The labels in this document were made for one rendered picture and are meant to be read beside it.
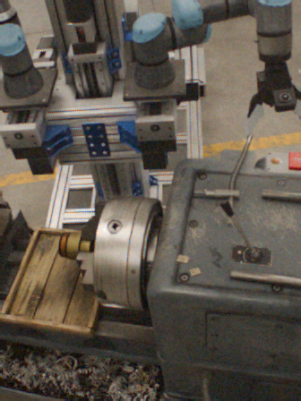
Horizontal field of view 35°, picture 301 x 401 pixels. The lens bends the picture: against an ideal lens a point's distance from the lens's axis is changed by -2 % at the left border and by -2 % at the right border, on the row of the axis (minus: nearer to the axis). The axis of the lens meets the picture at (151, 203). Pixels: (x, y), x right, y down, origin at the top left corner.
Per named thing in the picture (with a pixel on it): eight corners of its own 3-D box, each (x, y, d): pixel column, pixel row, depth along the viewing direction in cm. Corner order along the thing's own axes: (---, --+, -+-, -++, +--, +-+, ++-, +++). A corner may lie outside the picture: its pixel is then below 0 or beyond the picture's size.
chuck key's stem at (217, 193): (193, 199, 125) (239, 200, 123) (193, 192, 123) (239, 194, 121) (194, 192, 126) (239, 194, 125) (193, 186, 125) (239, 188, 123)
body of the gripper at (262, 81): (288, 90, 115) (288, 41, 107) (296, 106, 108) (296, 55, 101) (255, 94, 115) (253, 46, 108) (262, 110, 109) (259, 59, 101)
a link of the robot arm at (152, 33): (131, 49, 173) (126, 14, 162) (167, 40, 174) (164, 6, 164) (140, 66, 165) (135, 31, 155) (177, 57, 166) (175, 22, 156)
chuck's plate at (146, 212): (167, 229, 157) (156, 176, 130) (150, 324, 142) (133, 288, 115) (157, 228, 158) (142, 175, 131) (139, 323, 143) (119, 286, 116)
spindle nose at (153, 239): (173, 238, 150) (166, 204, 132) (162, 303, 140) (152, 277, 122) (163, 237, 150) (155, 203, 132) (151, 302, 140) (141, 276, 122)
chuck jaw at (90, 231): (123, 237, 140) (124, 197, 136) (118, 243, 135) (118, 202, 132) (86, 234, 142) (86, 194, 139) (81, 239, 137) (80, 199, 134)
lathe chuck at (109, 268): (157, 228, 158) (142, 175, 131) (139, 323, 143) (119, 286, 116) (130, 226, 160) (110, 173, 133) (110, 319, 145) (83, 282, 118)
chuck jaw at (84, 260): (116, 253, 134) (106, 289, 126) (119, 265, 138) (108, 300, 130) (79, 249, 136) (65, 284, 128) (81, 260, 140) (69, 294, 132)
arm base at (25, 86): (10, 76, 187) (2, 55, 180) (47, 73, 186) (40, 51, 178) (0, 100, 177) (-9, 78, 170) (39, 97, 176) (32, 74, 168)
